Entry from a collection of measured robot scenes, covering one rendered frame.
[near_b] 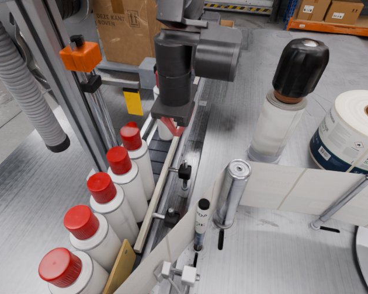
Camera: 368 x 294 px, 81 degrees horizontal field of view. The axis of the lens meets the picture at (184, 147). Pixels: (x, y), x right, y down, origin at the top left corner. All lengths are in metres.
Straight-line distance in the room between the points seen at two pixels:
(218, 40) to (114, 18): 0.75
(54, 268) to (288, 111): 0.45
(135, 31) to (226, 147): 0.62
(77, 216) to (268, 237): 0.37
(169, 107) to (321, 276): 0.42
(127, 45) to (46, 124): 0.75
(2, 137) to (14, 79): 2.13
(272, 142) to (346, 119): 0.16
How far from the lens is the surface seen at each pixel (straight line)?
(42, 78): 1.47
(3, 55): 0.31
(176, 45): 0.33
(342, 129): 0.60
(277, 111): 0.50
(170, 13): 0.33
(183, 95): 0.37
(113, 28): 1.06
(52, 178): 0.71
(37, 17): 0.41
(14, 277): 0.62
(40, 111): 0.35
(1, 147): 2.35
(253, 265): 0.49
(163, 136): 0.62
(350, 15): 4.34
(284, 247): 0.52
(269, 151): 0.57
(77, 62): 0.38
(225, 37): 0.33
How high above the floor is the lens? 1.34
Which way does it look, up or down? 48 degrees down
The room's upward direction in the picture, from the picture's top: straight up
